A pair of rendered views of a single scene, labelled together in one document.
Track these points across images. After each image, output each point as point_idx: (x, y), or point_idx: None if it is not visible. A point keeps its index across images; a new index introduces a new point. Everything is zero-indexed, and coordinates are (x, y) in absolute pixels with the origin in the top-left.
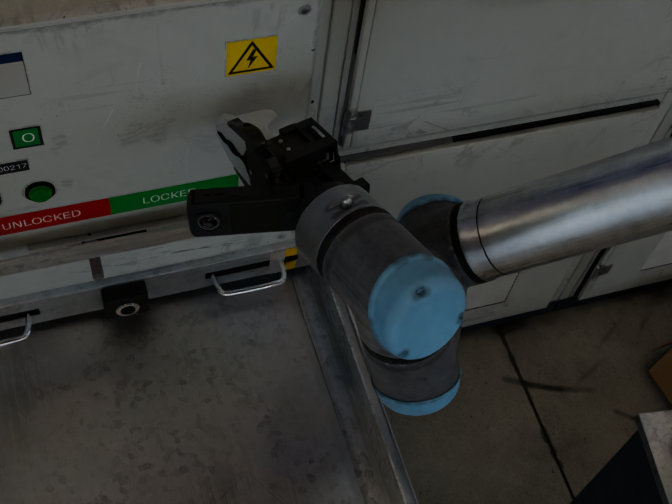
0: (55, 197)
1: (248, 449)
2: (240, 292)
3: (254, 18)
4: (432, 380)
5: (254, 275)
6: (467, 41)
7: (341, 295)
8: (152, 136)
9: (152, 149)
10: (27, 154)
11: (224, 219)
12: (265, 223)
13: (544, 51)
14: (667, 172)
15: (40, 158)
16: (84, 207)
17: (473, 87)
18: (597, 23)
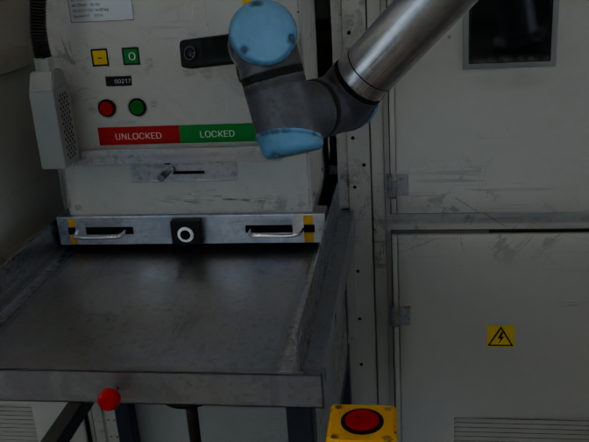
0: (146, 116)
1: (220, 309)
2: (262, 235)
3: None
4: (280, 105)
5: (282, 240)
6: (473, 117)
7: (230, 45)
8: (202, 71)
9: (203, 84)
10: (131, 71)
11: (198, 52)
12: (221, 54)
13: (544, 139)
14: None
15: (138, 76)
16: (163, 131)
17: (490, 167)
18: (585, 116)
